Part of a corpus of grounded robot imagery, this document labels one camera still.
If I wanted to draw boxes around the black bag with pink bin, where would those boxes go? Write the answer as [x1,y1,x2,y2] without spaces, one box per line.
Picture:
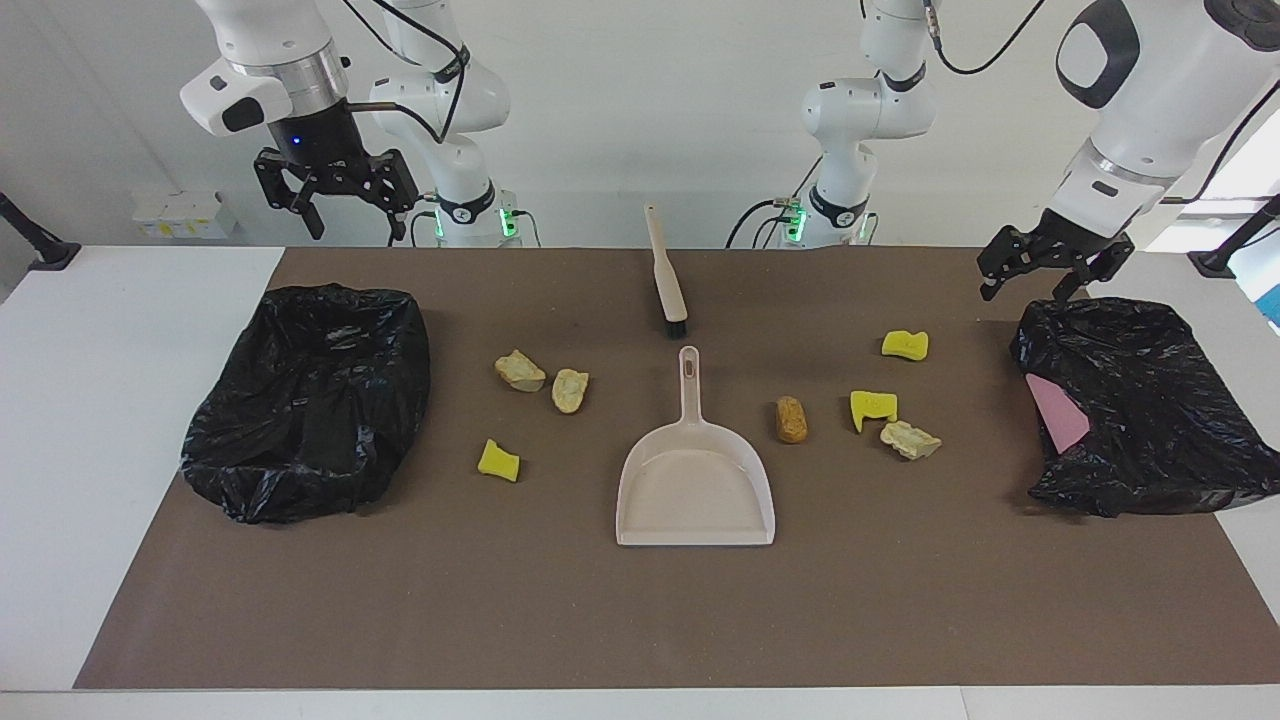
[1010,297,1280,518]

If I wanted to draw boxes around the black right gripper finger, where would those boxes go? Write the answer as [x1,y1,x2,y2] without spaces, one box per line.
[350,150,420,241]
[253,148,327,241]

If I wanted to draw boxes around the brown table mat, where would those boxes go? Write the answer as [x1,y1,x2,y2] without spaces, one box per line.
[73,247,1280,691]

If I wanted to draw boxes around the chunky pale bread piece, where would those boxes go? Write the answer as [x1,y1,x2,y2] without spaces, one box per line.
[494,349,548,393]

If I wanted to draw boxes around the pink bin wall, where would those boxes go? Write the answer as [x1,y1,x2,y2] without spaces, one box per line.
[1025,373,1092,454]

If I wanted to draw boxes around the black base cable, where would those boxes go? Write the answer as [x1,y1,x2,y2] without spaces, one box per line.
[386,193,441,249]
[726,198,801,249]

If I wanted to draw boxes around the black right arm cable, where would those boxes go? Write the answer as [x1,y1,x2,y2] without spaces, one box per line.
[340,0,471,146]

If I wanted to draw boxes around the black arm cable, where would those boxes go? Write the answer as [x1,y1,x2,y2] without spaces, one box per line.
[340,0,471,146]
[925,0,1046,77]

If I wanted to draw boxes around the black left base cable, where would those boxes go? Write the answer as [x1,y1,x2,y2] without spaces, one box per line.
[726,198,801,249]

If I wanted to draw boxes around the black clamp stand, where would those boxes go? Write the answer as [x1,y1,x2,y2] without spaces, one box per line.
[0,192,82,272]
[1188,194,1280,279]

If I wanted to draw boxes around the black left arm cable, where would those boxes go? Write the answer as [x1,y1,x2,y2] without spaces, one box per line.
[925,0,1046,77]

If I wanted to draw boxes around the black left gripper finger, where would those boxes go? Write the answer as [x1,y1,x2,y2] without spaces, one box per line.
[978,228,1046,299]
[1052,250,1136,304]

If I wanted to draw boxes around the white wall socket box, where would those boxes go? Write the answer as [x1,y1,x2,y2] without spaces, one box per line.
[132,190,239,241]

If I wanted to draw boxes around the beige plastic dustpan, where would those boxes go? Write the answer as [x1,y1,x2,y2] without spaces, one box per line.
[615,345,777,547]

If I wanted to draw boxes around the left black trash bag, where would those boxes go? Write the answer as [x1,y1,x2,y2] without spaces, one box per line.
[180,284,432,525]

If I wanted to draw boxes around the black right base cable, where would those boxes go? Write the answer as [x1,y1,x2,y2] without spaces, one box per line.
[386,193,441,249]

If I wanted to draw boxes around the beige hand brush black bristles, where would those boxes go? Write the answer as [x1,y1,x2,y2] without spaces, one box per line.
[644,204,690,337]

